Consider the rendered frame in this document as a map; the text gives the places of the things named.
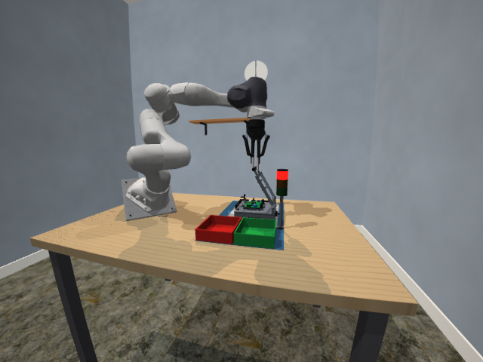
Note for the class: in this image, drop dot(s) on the red open-top bin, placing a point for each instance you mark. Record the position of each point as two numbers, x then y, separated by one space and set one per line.
224 227

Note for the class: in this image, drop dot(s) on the green bin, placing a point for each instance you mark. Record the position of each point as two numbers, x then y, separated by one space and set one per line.
260 227

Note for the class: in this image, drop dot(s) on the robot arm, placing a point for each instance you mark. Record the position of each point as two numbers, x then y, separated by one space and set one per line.
161 152

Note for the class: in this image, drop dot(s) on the green circuit board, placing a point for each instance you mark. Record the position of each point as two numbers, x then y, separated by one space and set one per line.
255 204

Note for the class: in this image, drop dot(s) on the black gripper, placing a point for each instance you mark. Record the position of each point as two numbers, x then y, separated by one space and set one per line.
256 131

